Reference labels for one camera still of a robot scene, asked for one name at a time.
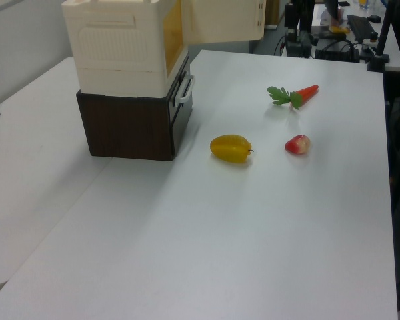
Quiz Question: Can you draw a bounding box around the black keyboard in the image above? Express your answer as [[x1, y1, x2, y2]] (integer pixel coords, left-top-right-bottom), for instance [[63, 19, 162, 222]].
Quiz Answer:
[[346, 13, 378, 43]]

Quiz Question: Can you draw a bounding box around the black pole with clamp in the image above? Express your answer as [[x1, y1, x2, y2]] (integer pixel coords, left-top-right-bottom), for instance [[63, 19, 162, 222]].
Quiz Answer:
[[366, 0, 400, 72]]

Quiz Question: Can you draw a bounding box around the dark brown drawer box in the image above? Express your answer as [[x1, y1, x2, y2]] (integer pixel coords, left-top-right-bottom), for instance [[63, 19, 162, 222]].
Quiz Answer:
[[75, 55, 195, 162]]

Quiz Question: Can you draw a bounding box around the red white toy apple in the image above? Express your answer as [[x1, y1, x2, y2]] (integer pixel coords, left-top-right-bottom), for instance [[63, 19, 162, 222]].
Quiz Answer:
[[283, 133, 312, 155]]

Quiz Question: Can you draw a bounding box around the yellow toy starfruit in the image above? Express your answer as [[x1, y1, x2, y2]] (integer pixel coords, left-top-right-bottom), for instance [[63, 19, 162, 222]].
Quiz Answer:
[[209, 133, 255, 165]]

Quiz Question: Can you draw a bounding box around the white drawer handle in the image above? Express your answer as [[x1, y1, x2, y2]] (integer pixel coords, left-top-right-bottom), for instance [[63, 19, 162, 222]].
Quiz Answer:
[[172, 74, 196, 108]]

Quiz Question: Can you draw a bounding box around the orange toy carrot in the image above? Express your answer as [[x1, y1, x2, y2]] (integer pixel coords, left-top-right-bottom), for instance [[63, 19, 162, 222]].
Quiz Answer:
[[266, 84, 320, 111]]

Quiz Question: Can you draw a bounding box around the black electronics box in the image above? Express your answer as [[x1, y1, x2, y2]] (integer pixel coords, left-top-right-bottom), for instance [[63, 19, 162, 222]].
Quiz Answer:
[[314, 41, 360, 63]]

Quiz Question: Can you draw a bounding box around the cream cabinet door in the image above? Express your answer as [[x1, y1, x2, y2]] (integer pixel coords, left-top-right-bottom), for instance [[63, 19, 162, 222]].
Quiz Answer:
[[180, 0, 267, 45]]

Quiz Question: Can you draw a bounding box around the black camera stand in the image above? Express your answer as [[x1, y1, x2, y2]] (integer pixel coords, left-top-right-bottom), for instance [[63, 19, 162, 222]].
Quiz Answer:
[[284, 0, 318, 58]]

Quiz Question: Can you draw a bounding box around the cream white tray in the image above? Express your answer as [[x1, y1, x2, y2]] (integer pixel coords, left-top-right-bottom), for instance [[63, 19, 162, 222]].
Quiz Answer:
[[61, 0, 191, 99]]

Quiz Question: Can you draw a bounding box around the black cable bundle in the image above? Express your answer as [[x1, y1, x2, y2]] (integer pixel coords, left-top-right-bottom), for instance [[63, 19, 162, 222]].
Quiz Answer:
[[273, 34, 288, 57]]

